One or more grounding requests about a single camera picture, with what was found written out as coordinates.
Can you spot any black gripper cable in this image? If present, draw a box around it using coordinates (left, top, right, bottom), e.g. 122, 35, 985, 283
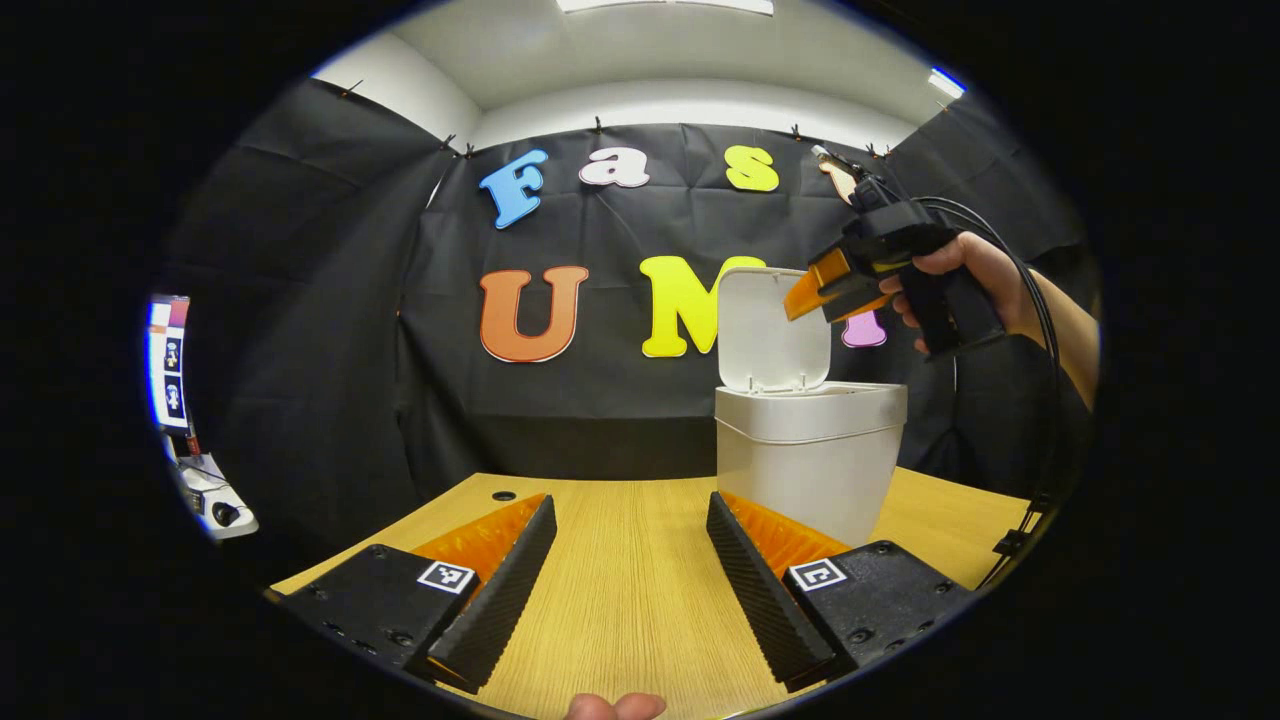
912, 200, 1059, 591
912, 195, 1066, 591

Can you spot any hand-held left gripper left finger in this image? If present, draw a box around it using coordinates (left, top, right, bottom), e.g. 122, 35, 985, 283
270, 493, 559, 696

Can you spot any long ceiling light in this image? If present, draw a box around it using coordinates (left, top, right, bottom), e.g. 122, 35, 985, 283
555, 0, 776, 16

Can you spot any white desktop garbage bin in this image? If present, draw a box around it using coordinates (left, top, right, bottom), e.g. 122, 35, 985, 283
714, 266, 909, 549

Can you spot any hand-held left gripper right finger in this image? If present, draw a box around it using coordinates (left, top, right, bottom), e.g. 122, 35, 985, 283
706, 490, 976, 693

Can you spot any computer monitor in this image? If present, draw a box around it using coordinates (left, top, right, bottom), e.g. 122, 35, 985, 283
147, 295, 191, 433

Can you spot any wooden desktop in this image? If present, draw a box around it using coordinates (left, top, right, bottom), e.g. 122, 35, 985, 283
270, 468, 1036, 720

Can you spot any white side desk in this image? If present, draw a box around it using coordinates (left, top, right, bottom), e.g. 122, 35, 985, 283
165, 452, 259, 541

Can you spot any black backdrop cloth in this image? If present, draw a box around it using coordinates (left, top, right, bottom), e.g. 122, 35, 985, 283
165, 78, 1096, 561

